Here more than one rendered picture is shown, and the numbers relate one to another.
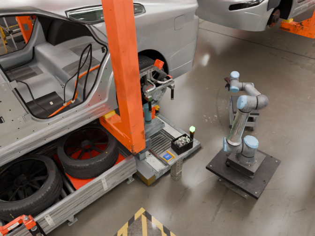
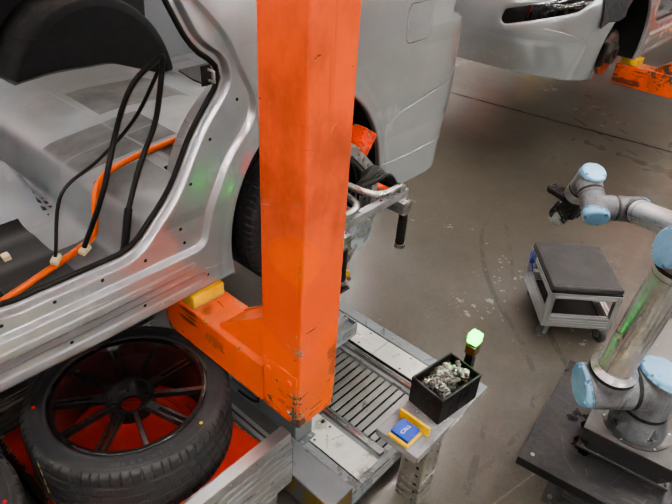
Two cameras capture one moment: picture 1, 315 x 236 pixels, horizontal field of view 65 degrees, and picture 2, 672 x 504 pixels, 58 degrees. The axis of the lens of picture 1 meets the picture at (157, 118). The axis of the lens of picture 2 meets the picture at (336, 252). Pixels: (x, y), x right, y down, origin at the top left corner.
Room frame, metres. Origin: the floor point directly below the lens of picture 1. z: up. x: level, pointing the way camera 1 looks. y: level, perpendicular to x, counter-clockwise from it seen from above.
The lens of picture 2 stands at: (0.49, 0.39, 2.05)
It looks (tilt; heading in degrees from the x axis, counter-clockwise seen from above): 35 degrees down; 350
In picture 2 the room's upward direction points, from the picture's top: 4 degrees clockwise
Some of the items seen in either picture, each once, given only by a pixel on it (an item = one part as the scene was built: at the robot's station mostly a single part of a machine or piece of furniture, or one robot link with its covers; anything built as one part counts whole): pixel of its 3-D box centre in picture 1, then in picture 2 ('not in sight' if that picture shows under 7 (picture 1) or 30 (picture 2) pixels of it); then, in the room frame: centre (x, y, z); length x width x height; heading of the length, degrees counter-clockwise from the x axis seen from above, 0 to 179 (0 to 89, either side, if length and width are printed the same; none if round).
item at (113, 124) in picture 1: (116, 120); (229, 312); (2.09, 0.46, 0.69); 0.52 x 0.17 x 0.35; 40
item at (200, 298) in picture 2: (107, 112); (197, 287); (2.22, 0.57, 0.71); 0.14 x 0.14 x 0.05; 40
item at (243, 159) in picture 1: (246, 154); (641, 415); (1.73, -0.94, 0.45); 0.19 x 0.19 x 0.10
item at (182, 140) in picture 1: (182, 143); (444, 386); (1.86, -0.26, 0.51); 0.20 x 0.14 x 0.13; 122
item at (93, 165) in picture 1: (88, 149); (133, 413); (1.94, 0.80, 0.39); 0.66 x 0.66 x 0.24
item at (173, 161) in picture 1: (178, 151); (433, 409); (1.83, -0.22, 0.44); 0.43 x 0.17 x 0.03; 130
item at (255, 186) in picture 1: (241, 172); (614, 468); (1.73, -0.93, 0.15); 0.60 x 0.60 x 0.30; 47
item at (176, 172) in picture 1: (176, 165); (420, 455); (1.81, -0.20, 0.21); 0.10 x 0.10 x 0.42; 40
